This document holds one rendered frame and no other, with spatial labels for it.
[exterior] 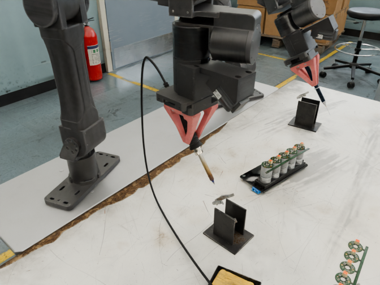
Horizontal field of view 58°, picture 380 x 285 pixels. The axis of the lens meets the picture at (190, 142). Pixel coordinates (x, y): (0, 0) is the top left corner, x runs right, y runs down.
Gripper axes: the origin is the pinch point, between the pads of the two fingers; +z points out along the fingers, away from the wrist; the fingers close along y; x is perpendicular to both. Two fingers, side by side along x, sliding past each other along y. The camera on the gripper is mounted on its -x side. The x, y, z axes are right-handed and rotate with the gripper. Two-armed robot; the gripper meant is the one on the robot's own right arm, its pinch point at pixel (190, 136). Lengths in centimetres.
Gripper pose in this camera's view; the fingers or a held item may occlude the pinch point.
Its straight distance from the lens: 61.1
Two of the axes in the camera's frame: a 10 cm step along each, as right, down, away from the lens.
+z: 0.0, 8.5, 5.3
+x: -7.3, -3.6, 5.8
